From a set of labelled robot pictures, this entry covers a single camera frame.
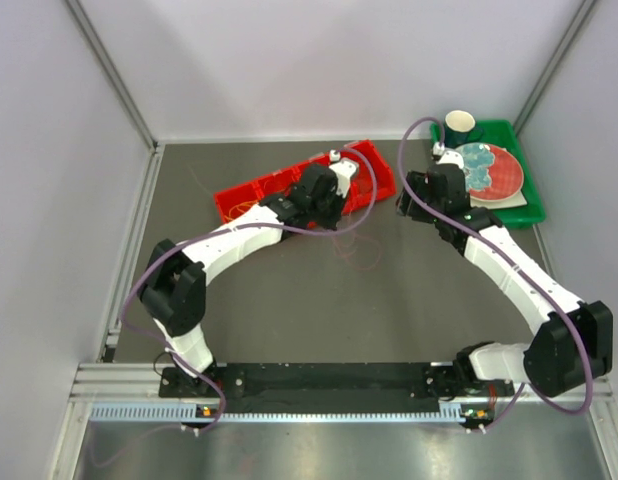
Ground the white square plate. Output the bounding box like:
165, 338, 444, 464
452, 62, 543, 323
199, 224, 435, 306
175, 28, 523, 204
469, 190, 528, 210

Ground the red four-compartment bin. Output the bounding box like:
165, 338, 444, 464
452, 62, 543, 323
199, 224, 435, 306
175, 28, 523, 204
213, 140, 396, 223

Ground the red blue patterned plate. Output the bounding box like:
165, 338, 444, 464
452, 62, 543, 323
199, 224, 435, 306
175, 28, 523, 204
456, 142, 525, 203

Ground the green plastic tray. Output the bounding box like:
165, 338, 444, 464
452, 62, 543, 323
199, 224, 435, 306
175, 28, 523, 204
430, 120, 546, 229

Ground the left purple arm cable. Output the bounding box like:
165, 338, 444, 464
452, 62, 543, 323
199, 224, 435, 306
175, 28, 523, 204
118, 148, 379, 437

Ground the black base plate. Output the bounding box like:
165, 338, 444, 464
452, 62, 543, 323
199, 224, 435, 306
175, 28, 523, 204
158, 362, 515, 414

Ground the yellow cable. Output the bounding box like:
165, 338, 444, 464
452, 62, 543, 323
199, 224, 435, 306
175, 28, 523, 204
226, 199, 258, 224

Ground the dark green white cup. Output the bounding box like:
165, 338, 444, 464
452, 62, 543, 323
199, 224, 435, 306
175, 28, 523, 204
443, 110, 485, 149

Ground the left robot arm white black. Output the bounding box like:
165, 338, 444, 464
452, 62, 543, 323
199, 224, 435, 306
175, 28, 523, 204
138, 160, 358, 397

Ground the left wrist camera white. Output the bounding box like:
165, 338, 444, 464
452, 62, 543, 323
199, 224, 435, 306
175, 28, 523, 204
328, 150, 359, 198

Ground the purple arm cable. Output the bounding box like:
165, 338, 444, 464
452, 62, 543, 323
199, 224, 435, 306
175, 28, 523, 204
397, 116, 594, 432
118, 148, 379, 437

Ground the aluminium frame rail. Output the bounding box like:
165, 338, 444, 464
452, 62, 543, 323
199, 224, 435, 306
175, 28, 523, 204
69, 363, 613, 405

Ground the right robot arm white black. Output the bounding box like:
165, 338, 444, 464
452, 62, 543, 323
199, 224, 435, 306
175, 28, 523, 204
397, 164, 613, 398

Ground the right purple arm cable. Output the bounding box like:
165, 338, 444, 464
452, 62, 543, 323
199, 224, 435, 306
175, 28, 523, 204
397, 116, 594, 432

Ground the grey slotted cable duct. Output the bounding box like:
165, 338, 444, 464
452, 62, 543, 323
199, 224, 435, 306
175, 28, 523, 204
90, 403, 490, 422

